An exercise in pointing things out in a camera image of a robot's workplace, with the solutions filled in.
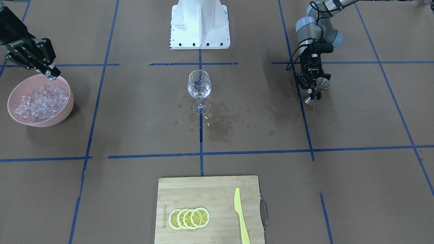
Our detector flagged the bamboo cutting board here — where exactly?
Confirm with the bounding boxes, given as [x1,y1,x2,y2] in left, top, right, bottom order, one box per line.
[154,176,265,244]

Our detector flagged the clear ice cube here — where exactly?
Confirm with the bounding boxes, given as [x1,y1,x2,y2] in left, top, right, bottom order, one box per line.
[45,70,57,81]

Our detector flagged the pink bowl of ice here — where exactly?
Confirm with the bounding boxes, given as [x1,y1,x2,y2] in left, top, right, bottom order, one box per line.
[7,74,74,127]

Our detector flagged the lemon slices stack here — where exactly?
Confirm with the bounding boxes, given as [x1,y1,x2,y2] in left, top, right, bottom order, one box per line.
[168,207,211,230]

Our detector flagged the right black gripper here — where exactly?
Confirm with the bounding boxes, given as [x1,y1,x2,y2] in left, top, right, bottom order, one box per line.
[5,38,61,78]

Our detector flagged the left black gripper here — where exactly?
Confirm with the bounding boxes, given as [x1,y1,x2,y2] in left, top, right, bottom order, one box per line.
[297,51,331,100]

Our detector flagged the yellow plastic knife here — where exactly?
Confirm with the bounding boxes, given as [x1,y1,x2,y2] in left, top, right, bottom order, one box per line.
[233,187,251,244]

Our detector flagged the steel jigger cup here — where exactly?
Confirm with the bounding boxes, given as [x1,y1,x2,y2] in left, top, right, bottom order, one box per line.
[304,77,330,105]

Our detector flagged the white arm mounting base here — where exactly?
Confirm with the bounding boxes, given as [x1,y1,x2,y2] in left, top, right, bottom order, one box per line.
[170,0,231,50]

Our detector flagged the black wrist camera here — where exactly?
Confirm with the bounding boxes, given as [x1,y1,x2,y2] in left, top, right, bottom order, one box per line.
[310,41,334,55]

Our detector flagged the clear wine glass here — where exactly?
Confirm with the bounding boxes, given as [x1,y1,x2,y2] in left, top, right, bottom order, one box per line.
[188,69,212,116]

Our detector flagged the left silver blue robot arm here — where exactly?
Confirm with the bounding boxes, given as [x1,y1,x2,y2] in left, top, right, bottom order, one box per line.
[296,0,356,105]

